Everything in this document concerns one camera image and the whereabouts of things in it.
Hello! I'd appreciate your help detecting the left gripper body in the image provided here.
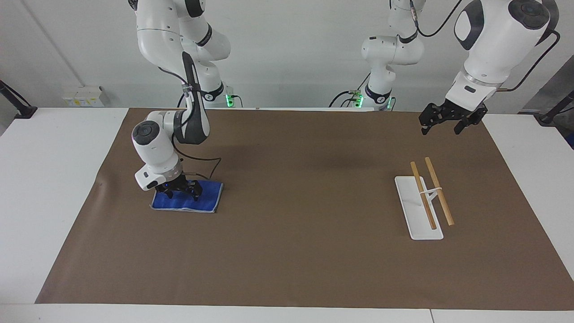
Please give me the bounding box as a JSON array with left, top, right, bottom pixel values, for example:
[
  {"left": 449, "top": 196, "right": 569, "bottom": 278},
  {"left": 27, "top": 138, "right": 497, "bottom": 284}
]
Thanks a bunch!
[{"left": 442, "top": 99, "right": 488, "bottom": 120}]

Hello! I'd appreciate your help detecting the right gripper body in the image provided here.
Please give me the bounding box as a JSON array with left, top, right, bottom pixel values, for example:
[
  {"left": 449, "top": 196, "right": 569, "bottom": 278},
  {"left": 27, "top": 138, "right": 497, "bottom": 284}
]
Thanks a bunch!
[{"left": 155, "top": 174, "right": 192, "bottom": 193}]

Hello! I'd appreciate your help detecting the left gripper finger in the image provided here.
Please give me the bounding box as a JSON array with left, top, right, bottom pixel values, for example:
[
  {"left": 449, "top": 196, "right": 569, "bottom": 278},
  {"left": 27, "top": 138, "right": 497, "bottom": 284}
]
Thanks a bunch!
[
  {"left": 453, "top": 109, "right": 488, "bottom": 135},
  {"left": 419, "top": 103, "right": 452, "bottom": 135}
]

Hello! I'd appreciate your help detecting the blue towel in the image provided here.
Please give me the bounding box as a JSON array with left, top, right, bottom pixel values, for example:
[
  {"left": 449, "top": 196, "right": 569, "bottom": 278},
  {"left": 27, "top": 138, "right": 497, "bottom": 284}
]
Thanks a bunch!
[{"left": 150, "top": 180, "right": 224, "bottom": 214}]

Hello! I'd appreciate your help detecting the black stand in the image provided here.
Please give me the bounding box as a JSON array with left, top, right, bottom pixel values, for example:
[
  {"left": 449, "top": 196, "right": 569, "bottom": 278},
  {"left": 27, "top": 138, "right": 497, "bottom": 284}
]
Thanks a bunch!
[
  {"left": 533, "top": 89, "right": 574, "bottom": 127},
  {"left": 0, "top": 79, "right": 38, "bottom": 120}
]

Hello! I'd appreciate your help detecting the white rack with wooden rods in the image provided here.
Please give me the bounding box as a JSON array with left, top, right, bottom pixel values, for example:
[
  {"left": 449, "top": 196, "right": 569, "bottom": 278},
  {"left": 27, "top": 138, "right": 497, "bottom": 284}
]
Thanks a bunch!
[{"left": 394, "top": 157, "right": 455, "bottom": 241}]

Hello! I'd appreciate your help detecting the black cable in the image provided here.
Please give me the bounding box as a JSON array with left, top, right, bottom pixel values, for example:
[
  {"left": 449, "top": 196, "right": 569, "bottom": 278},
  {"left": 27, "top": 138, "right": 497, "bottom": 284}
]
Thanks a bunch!
[
  {"left": 409, "top": 0, "right": 464, "bottom": 38},
  {"left": 328, "top": 73, "right": 372, "bottom": 109},
  {"left": 170, "top": 129, "right": 222, "bottom": 181},
  {"left": 495, "top": 29, "right": 561, "bottom": 93}
]

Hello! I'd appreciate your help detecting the white wall socket box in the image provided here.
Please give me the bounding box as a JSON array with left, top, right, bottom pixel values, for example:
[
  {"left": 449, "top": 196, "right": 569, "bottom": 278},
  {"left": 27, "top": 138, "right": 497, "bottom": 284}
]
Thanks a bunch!
[{"left": 61, "top": 86, "right": 105, "bottom": 108}]

